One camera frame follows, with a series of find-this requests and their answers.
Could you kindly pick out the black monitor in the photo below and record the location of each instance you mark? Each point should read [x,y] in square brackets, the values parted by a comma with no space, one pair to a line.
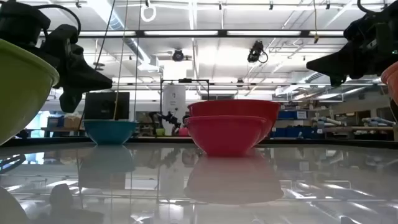
[99,105]

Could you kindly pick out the small background pink bowl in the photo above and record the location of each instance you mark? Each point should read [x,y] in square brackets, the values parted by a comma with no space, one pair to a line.
[183,131]

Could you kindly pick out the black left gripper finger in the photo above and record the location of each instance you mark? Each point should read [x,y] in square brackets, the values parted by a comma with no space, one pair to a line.
[70,100]
[90,81]

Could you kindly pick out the black dome camera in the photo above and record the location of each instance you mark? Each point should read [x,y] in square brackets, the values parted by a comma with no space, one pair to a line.
[178,55]

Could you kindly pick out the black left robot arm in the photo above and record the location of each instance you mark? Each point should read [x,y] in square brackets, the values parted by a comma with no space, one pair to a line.
[20,23]

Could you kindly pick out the cardboard box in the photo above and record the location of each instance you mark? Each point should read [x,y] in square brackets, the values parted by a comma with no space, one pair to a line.
[72,122]

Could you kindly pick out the teal plastic bowl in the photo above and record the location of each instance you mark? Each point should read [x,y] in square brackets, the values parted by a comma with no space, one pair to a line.
[109,132]

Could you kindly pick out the green plastic bowl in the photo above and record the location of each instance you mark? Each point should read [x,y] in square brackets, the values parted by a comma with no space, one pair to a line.
[21,90]

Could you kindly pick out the black overhead camera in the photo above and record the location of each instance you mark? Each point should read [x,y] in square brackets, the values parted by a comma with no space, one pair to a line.
[255,51]

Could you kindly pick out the black background robot arm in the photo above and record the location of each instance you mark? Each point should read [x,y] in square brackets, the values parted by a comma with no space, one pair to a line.
[169,119]

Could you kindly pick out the small background green bowl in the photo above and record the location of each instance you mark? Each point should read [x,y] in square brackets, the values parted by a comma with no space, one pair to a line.
[160,132]

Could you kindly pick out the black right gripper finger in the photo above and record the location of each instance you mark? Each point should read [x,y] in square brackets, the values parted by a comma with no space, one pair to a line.
[334,62]
[338,81]

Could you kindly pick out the blue storage bins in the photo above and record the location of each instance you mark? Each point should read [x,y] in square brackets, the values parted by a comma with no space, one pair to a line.
[292,115]

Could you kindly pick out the white pillar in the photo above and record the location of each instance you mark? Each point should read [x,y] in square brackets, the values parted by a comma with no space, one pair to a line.
[173,105]

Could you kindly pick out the small pink plastic bowl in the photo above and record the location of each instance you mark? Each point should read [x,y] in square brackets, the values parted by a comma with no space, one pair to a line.
[225,135]

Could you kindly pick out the black overhead frame beam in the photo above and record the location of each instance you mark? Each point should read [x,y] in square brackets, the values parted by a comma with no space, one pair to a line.
[222,32]

